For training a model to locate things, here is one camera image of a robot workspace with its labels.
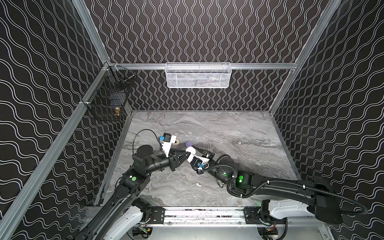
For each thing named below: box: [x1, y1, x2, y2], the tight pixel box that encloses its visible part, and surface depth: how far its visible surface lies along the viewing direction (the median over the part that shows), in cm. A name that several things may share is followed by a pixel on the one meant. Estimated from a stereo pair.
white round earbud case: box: [185, 146, 196, 163], surface depth 65 cm
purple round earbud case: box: [185, 140, 193, 148], surface depth 102 cm
